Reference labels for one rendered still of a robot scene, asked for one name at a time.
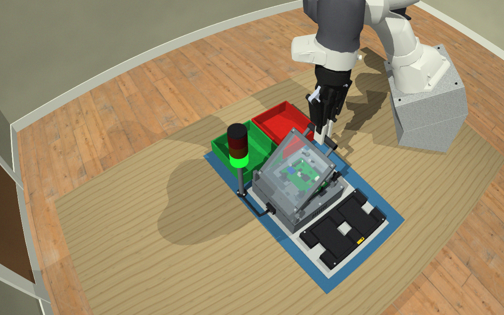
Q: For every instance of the red bin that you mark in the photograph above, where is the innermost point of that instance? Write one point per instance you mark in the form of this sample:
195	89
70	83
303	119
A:
278	121

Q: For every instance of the green bin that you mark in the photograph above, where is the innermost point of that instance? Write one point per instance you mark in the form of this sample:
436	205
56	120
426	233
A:
260	148

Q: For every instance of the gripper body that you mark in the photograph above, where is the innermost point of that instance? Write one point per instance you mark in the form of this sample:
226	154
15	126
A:
328	79

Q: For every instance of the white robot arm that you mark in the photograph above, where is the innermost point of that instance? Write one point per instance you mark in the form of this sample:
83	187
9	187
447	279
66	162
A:
416	67

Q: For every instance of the green circuit board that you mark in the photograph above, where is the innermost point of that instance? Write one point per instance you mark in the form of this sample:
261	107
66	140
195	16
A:
323	184

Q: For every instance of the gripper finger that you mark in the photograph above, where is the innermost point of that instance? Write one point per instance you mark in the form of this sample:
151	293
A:
336	106
319	110

